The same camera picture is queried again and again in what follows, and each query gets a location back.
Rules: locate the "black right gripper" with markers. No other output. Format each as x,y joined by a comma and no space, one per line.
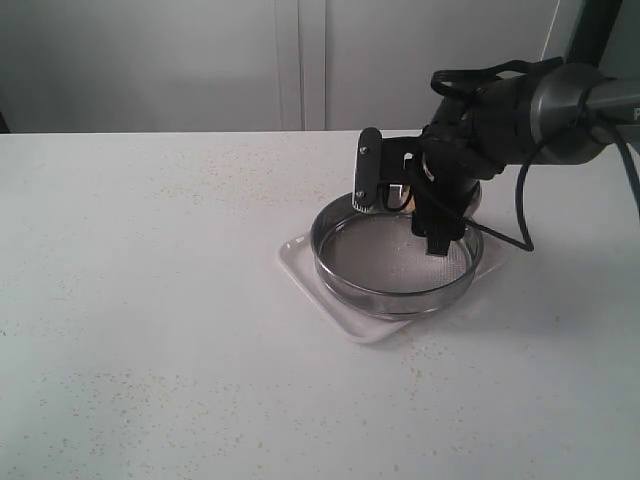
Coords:
446,147

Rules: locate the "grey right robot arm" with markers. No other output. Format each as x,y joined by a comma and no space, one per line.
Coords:
517,113

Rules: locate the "round steel mesh sieve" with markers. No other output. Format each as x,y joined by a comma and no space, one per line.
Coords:
376,265

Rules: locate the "white rectangular tray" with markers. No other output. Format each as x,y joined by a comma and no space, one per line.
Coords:
297,260

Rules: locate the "white cabinet doors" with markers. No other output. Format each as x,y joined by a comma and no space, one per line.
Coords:
133,66

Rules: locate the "dark vertical post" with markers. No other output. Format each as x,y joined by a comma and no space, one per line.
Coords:
592,31

